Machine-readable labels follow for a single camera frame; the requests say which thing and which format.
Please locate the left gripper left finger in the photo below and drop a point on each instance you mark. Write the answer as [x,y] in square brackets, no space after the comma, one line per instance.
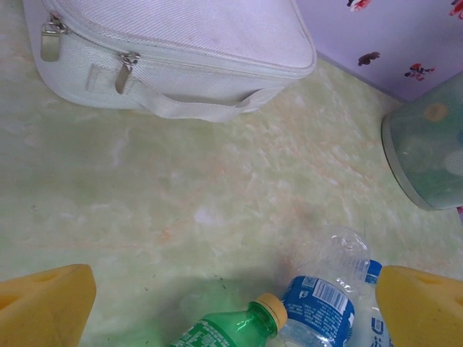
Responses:
[40,311]

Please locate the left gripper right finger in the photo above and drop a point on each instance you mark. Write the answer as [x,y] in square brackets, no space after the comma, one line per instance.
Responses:
[427,314]

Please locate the patterned blue-label bottle blue cap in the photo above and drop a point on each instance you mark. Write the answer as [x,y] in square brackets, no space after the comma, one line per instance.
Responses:
[376,325]

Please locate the blue-label bottle white cap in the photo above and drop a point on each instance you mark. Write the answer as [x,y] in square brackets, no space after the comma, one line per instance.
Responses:
[318,300]

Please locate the green labelled bottle yellow cap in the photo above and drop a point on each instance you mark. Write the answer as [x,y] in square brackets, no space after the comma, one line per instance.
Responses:
[224,329]

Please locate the grey translucent plastic bin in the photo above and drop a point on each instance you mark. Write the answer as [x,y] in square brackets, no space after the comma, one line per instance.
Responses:
[427,152]

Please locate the white zip fabric case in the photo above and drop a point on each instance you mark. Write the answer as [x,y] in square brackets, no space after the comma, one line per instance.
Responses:
[162,29]

